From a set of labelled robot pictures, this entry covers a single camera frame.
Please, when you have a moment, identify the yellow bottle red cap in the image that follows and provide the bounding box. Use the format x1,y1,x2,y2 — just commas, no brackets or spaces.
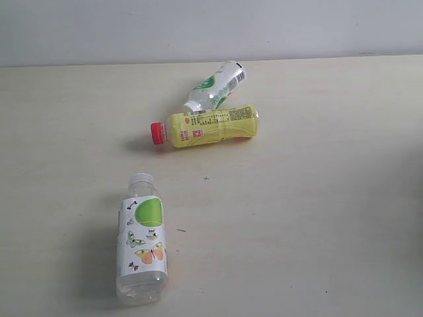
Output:
151,104,258,148

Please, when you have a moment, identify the clear bottle butterfly label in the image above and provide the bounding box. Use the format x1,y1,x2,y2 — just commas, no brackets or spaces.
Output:
116,173,169,306

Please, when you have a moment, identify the white green label bottle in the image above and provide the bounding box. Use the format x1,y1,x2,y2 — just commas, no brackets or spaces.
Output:
183,61,247,112

